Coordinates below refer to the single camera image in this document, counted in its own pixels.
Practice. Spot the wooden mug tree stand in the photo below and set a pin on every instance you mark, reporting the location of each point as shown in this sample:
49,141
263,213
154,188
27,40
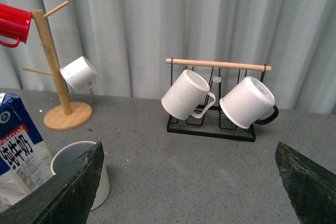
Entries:
68,115

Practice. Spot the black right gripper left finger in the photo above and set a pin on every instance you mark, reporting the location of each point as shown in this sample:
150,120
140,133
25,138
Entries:
67,197

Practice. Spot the blue white milk carton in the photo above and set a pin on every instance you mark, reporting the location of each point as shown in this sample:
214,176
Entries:
25,158

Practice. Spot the black wire mug rack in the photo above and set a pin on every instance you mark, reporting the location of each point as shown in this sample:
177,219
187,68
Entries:
214,122

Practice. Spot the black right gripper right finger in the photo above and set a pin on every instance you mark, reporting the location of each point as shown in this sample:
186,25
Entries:
309,186

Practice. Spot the white mug on tree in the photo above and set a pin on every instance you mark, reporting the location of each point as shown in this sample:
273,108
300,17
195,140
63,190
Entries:
79,74

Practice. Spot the white mug black handle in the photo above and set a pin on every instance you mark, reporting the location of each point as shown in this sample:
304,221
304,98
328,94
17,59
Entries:
249,102

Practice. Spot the cream ribbed mug grey inside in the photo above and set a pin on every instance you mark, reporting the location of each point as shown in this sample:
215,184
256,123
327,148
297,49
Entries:
68,154

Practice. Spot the red mug on tree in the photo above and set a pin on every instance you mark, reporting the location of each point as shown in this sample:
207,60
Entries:
15,24

